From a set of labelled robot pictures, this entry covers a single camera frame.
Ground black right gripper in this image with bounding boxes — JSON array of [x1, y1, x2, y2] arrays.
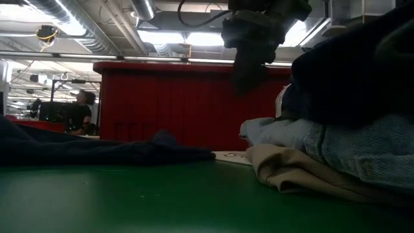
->
[[221, 0, 313, 95]]

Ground navy blue garment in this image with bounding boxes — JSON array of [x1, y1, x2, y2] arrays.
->
[[275, 3, 414, 128]]

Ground khaki shorts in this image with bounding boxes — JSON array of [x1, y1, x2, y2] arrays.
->
[[246, 144, 414, 208]]

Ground light blue jeans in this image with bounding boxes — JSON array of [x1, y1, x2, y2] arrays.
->
[[239, 113, 414, 195]]

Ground dark navy white-tagged garment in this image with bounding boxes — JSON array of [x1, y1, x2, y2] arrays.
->
[[0, 115, 217, 167]]

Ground red plastic laundry bin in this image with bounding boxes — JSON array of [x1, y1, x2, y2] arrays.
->
[[93, 62, 294, 152]]

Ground red storage bin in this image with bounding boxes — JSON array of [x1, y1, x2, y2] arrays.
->
[[5, 115, 66, 133]]

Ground white printed tote bag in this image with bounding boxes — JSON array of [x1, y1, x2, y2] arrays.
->
[[213, 150, 254, 166]]

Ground bright ceiling light panel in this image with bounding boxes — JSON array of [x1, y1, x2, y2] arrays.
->
[[137, 30, 226, 46]]

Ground white ceiling box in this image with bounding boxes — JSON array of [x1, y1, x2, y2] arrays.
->
[[351, 0, 397, 17]]

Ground long linear ceiling light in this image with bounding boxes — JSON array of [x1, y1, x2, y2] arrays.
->
[[0, 50, 294, 68]]

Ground green table mat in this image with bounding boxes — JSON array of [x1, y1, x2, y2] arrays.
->
[[0, 160, 414, 233]]

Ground person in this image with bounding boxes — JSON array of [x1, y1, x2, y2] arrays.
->
[[64, 89, 98, 136]]

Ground black monitor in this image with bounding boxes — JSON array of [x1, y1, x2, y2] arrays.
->
[[38, 102, 71, 124]]

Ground large shiny metal duct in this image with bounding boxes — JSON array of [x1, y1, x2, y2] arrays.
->
[[279, 14, 332, 48]]

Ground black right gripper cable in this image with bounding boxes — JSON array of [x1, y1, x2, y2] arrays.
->
[[177, 0, 233, 28]]

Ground small round silver duct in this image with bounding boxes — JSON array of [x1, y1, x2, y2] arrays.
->
[[131, 0, 157, 21]]

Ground large round silver duct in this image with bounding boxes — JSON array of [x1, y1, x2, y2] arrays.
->
[[19, 0, 122, 56]]

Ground black yellow cord reel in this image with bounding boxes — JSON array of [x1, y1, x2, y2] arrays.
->
[[34, 25, 60, 45]]

